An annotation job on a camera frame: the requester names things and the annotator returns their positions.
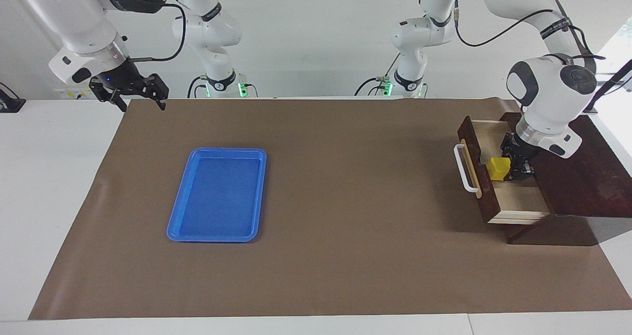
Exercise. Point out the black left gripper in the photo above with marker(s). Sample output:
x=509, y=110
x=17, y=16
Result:
x=518, y=150

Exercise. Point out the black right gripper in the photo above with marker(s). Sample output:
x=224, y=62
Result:
x=121, y=77

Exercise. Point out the yellow cube block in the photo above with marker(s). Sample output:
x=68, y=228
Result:
x=497, y=169

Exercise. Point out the wooden drawer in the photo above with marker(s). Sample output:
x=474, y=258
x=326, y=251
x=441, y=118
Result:
x=523, y=202

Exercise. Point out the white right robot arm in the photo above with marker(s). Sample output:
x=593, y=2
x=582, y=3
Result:
x=84, y=24

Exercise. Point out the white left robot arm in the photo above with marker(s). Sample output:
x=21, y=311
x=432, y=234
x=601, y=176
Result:
x=548, y=93

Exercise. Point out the dark wooden drawer cabinet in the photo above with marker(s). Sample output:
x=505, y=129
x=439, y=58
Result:
x=582, y=192

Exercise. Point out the green lit base connector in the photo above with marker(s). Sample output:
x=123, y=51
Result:
x=242, y=89
x=387, y=87

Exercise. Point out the blue plastic tray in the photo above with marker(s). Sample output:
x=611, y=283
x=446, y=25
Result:
x=217, y=197

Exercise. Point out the brown table mat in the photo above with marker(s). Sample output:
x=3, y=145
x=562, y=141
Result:
x=345, y=226

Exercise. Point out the white wall socket box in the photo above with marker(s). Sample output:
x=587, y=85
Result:
x=69, y=94

